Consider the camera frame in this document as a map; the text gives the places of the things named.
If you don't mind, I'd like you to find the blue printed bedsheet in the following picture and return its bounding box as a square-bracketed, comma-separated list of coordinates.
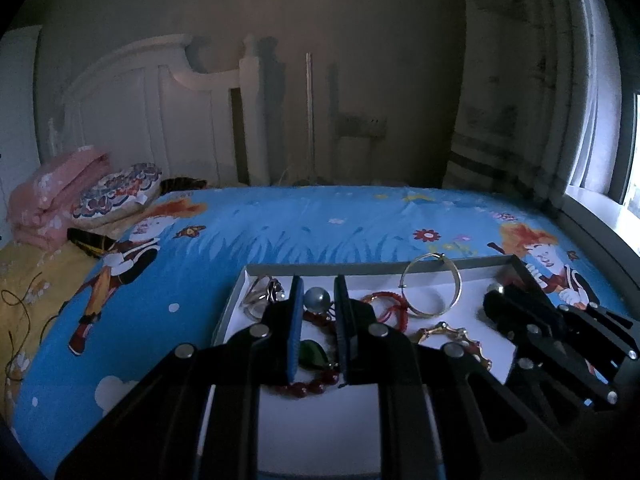
[10, 185, 631, 480]

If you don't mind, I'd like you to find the silver bangle bracelet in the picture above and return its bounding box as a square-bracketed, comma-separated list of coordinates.
[400, 252, 463, 318]

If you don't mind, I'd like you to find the yellow blanket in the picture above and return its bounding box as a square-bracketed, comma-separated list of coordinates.
[0, 220, 103, 411]

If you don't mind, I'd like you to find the silver ring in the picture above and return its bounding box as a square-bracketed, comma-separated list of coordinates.
[241, 275, 289, 320]

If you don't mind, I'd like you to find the floral patterned pillow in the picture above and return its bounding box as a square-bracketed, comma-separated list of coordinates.
[72, 162, 163, 221]

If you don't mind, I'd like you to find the grey striped curtain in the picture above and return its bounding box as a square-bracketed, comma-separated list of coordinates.
[442, 0, 626, 217]

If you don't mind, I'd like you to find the white jewelry tray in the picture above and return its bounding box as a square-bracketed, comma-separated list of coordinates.
[212, 255, 551, 478]

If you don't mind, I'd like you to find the dark striped cloth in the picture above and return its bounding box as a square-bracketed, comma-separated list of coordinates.
[66, 226, 121, 262]

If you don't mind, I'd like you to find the dark hair bundle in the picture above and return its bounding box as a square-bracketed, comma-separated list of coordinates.
[160, 176, 208, 192]

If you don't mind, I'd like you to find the dark red bead bracelet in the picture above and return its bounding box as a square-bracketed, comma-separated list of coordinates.
[265, 310, 346, 397]

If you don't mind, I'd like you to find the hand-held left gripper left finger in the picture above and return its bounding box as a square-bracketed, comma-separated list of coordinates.
[55, 275, 305, 480]

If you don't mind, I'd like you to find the red cord bracelet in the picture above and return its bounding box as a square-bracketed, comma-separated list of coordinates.
[360, 290, 412, 332]

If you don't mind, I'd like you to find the white windowsill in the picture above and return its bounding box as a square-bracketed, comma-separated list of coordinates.
[560, 184, 640, 281]

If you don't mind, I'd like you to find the white wardrobe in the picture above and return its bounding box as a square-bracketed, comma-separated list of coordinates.
[0, 25, 43, 241]

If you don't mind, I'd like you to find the gold link bracelet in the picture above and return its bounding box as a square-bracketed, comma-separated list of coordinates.
[416, 321, 494, 368]

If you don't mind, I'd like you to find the grey pearl bead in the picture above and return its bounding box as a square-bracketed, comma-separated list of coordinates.
[305, 286, 332, 313]

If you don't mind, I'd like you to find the white bed headboard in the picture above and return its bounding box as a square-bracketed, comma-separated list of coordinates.
[47, 34, 273, 188]

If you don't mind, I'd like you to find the pink folded blanket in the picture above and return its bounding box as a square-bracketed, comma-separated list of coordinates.
[7, 145, 113, 250]

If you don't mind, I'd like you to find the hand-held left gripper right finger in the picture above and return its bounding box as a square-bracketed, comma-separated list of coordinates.
[334, 274, 601, 480]

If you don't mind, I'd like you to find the black cable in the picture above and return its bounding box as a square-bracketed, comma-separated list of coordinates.
[0, 271, 71, 378]

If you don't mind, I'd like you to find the green jade pendant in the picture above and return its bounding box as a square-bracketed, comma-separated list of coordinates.
[299, 340, 329, 369]

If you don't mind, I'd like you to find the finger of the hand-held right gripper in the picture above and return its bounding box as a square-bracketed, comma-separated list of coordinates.
[482, 287, 638, 361]
[510, 327, 621, 409]

